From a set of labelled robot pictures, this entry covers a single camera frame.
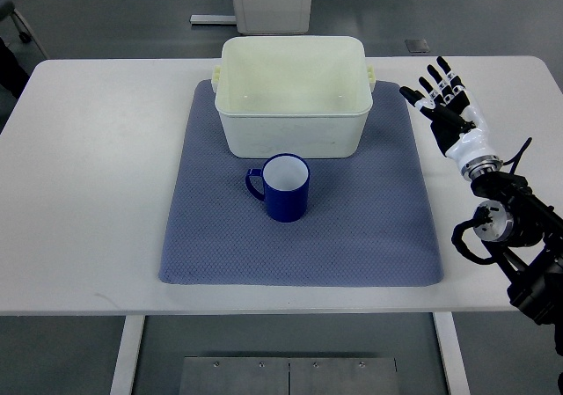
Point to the office chair at left edge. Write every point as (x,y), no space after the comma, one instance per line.
(13,77)

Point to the small grey floor hatch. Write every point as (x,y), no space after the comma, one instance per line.
(417,46)

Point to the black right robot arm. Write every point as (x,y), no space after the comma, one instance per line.
(511,227)

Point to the grey metal floor plate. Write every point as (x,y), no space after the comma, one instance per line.
(294,375)

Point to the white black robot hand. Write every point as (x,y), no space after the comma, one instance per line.
(460,129)

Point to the white pedestal base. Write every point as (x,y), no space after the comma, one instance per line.
(262,17)

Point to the white table leg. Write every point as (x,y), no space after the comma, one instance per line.
(128,354)
(452,359)

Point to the cream plastic storage box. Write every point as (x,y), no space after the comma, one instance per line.
(308,95)

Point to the blue textured cloth mat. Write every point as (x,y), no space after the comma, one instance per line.
(368,221)

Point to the white left table leg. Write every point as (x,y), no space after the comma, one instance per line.
(128,354)

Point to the white right table leg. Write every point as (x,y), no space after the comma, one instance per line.
(452,359)

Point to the blue mug white inside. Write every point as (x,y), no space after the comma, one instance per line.
(282,184)

